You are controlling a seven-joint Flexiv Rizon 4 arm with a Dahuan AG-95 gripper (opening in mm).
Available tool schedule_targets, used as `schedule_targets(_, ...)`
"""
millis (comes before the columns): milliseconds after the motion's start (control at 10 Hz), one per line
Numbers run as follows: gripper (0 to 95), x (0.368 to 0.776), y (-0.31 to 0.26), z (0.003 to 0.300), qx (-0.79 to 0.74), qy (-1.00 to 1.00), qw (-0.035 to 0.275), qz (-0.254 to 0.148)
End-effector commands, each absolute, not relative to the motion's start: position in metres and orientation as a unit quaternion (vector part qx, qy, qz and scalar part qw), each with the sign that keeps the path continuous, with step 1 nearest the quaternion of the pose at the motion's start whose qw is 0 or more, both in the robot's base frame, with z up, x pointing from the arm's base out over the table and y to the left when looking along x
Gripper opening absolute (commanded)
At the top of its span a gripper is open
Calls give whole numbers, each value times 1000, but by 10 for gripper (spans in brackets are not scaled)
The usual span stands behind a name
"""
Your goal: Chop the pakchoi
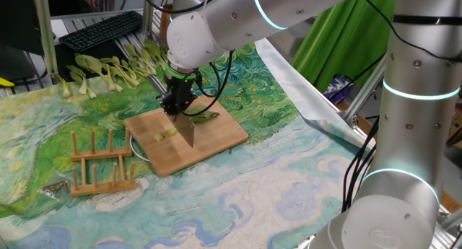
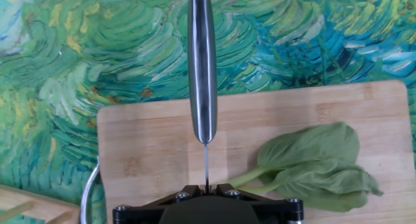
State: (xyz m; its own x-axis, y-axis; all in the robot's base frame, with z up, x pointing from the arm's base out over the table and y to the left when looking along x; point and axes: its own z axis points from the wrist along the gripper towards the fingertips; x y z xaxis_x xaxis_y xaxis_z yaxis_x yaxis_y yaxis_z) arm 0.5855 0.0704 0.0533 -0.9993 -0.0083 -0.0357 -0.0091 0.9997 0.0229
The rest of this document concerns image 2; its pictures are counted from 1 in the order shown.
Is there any painted landscape tablecloth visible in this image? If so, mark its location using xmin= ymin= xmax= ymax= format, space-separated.
xmin=0 ymin=0 xmax=416 ymax=224

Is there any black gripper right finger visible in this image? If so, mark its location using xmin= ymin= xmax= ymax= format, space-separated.
xmin=209 ymin=183 xmax=305 ymax=224

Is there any green pakchoi with long stem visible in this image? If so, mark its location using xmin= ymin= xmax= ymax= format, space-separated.
xmin=224 ymin=121 xmax=384 ymax=214

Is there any wooden cutting board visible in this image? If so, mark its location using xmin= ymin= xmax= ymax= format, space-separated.
xmin=79 ymin=80 xmax=416 ymax=224

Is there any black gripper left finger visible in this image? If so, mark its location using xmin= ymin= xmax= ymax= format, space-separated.
xmin=112 ymin=184 xmax=207 ymax=224

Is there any steel cleaver knife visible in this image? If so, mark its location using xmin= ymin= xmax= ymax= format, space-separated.
xmin=187 ymin=0 xmax=218 ymax=194

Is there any wooden peg dish rack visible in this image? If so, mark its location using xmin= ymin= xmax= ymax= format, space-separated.
xmin=0 ymin=184 xmax=81 ymax=224

